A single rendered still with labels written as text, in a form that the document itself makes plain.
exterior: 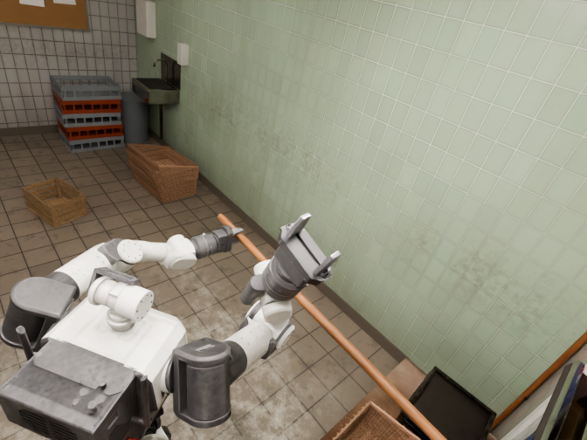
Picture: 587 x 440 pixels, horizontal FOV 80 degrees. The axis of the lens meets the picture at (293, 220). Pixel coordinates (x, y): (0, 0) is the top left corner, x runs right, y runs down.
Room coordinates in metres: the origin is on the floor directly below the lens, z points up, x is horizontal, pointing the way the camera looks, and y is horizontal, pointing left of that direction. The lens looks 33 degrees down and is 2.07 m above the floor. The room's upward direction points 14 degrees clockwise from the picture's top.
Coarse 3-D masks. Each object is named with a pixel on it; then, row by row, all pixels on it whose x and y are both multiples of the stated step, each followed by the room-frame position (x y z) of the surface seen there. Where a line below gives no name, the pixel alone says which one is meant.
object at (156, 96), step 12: (156, 60) 3.87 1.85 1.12; (168, 60) 4.02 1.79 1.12; (168, 72) 4.02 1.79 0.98; (180, 72) 3.85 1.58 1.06; (132, 84) 3.86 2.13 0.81; (144, 84) 3.74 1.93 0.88; (156, 84) 3.85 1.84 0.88; (168, 84) 3.95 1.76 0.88; (180, 84) 3.85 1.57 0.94; (144, 96) 3.65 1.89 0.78; (156, 96) 3.65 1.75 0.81; (168, 96) 3.75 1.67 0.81
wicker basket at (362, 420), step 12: (372, 408) 0.83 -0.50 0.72; (360, 420) 0.84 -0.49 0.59; (372, 420) 0.81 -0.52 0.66; (384, 420) 0.79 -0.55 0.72; (348, 432) 0.76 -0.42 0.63; (360, 432) 0.79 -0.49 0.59; (372, 432) 0.80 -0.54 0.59; (384, 432) 0.78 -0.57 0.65; (396, 432) 0.76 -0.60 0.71; (408, 432) 0.73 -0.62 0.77
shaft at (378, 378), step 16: (224, 224) 1.19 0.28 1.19; (240, 240) 1.11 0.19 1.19; (256, 256) 1.03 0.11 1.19; (304, 304) 0.84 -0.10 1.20; (320, 320) 0.79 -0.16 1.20; (336, 336) 0.74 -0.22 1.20; (352, 352) 0.69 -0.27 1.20; (368, 368) 0.65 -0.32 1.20; (384, 384) 0.61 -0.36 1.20; (400, 400) 0.57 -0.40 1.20; (416, 416) 0.54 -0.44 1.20; (432, 432) 0.50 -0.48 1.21
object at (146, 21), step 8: (136, 0) 4.31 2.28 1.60; (144, 0) 4.20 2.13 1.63; (136, 8) 4.32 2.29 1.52; (144, 8) 4.18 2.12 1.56; (152, 8) 4.21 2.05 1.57; (136, 16) 4.33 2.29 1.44; (144, 16) 4.19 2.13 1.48; (152, 16) 4.21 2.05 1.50; (144, 24) 4.19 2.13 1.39; (152, 24) 4.20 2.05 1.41; (144, 32) 4.19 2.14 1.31; (152, 32) 4.20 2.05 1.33
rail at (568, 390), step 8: (576, 368) 0.61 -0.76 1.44; (568, 376) 0.59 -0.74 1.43; (576, 376) 0.59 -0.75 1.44; (568, 384) 0.56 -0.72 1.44; (576, 384) 0.56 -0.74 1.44; (568, 392) 0.53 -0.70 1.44; (560, 400) 0.51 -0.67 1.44; (568, 400) 0.51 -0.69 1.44; (560, 408) 0.49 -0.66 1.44; (568, 408) 0.49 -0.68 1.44; (552, 416) 0.47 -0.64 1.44; (560, 416) 0.47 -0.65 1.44; (552, 424) 0.44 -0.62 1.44; (560, 424) 0.45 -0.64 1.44; (544, 432) 0.43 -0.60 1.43; (552, 432) 0.43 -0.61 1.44; (560, 432) 0.43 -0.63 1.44
